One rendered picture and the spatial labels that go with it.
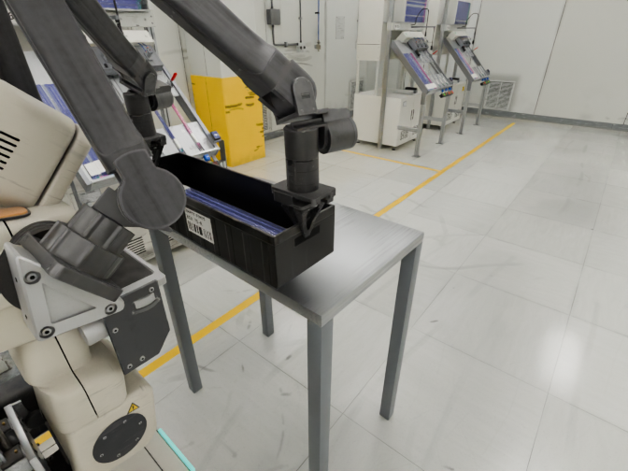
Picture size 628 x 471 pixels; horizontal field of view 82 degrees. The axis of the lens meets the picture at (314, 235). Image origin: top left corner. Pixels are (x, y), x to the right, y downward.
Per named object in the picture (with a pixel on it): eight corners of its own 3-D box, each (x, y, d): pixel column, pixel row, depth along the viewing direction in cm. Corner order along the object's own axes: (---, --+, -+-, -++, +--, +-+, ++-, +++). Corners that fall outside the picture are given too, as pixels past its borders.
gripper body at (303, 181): (294, 184, 70) (292, 147, 66) (336, 197, 64) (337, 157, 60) (270, 195, 65) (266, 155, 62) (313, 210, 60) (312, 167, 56)
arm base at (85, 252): (16, 239, 44) (49, 277, 38) (61, 188, 46) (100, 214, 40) (79, 267, 51) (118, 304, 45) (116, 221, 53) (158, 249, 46)
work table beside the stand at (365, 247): (319, 517, 109) (321, 316, 70) (189, 388, 149) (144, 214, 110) (393, 413, 139) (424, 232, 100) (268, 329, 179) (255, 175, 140)
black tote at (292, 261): (131, 206, 99) (120, 166, 94) (186, 187, 111) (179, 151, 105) (277, 290, 67) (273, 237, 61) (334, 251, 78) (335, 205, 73)
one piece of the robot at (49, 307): (37, 344, 42) (14, 258, 37) (23, 324, 45) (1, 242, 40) (125, 309, 49) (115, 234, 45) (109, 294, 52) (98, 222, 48)
